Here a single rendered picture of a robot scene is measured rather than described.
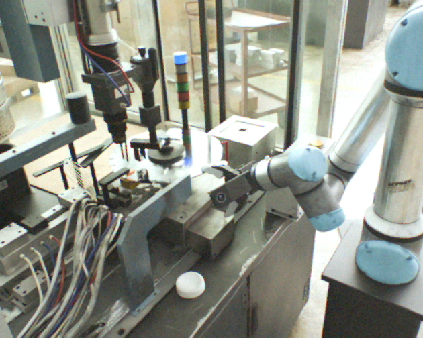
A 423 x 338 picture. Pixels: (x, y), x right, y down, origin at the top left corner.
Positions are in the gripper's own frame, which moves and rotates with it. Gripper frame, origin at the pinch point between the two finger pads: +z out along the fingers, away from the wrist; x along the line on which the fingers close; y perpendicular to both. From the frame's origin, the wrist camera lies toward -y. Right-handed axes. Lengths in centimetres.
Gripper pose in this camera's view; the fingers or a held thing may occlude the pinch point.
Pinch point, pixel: (210, 192)
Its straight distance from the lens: 110.2
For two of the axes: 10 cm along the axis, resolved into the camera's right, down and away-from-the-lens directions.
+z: -5.7, 2.1, 7.9
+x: -4.4, -9.0, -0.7
